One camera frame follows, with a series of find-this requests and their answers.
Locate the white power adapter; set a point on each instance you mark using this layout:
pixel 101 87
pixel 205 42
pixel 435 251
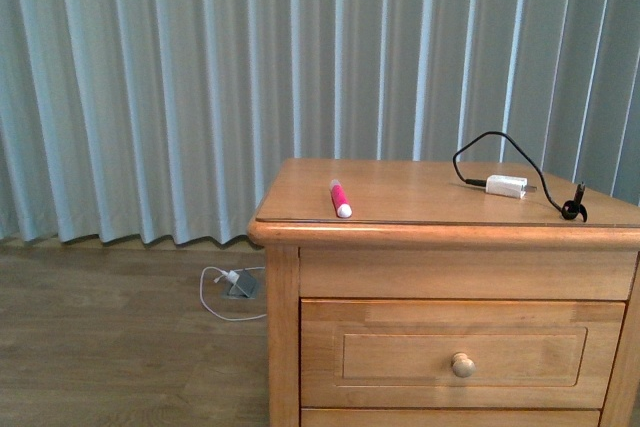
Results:
pixel 509 186

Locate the wooden lower drawer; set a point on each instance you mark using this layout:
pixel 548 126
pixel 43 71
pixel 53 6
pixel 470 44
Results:
pixel 444 417

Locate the open grey floor socket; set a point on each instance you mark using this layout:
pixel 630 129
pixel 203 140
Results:
pixel 247 287

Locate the light grey pleated curtain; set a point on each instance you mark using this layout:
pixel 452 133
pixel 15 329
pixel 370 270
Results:
pixel 169 118

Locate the wooden top drawer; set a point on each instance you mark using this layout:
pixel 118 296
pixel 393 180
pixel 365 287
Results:
pixel 397 354

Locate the wooden nightstand cabinet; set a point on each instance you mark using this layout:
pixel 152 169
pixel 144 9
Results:
pixel 418 233

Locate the white plug in floor socket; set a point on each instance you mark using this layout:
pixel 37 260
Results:
pixel 231 277

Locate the pink marker with white cap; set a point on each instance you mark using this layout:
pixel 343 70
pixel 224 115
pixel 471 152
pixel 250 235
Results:
pixel 339 199

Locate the round wooden drawer knob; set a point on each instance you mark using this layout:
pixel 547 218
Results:
pixel 462 365

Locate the wooden drawer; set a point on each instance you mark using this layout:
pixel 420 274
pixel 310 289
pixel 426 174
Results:
pixel 444 417
pixel 397 354

